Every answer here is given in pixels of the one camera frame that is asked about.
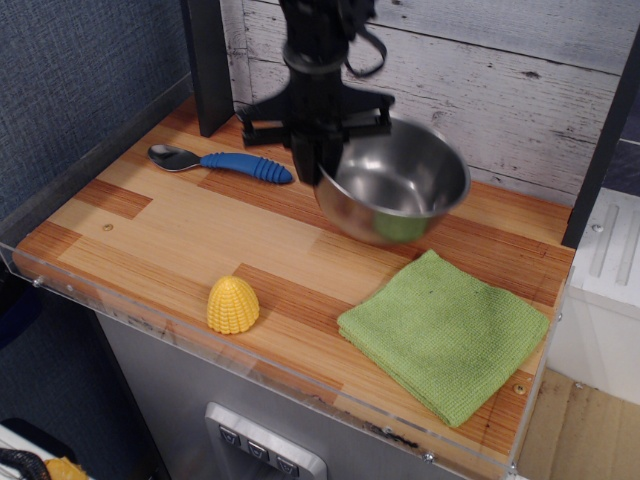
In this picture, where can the stainless steel bowl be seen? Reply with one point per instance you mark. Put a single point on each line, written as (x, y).
(392, 189)

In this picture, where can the blue handled metal spoon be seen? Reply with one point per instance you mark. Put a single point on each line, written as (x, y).
(175, 159)

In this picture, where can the silver dispenser panel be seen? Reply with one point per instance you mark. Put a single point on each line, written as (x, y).
(248, 450)

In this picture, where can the black vertical post right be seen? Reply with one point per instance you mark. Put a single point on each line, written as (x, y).
(612, 129)

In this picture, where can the clear acrylic table guard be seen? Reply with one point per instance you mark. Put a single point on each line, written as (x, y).
(143, 248)

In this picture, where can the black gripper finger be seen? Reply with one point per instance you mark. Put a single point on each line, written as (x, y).
(331, 154)
(306, 152)

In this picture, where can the white aluminium side block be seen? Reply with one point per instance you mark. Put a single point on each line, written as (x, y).
(606, 264)

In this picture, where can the green folded cloth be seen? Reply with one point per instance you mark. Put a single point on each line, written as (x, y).
(449, 339)

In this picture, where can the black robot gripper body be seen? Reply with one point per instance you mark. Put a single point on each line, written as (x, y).
(316, 107)

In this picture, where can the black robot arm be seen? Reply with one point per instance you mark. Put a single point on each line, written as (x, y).
(319, 34)

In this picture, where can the yellow toy corn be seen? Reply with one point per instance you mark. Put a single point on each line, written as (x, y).
(232, 307)

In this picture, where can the yellow object bottom left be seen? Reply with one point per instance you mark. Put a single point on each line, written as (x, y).
(65, 469)

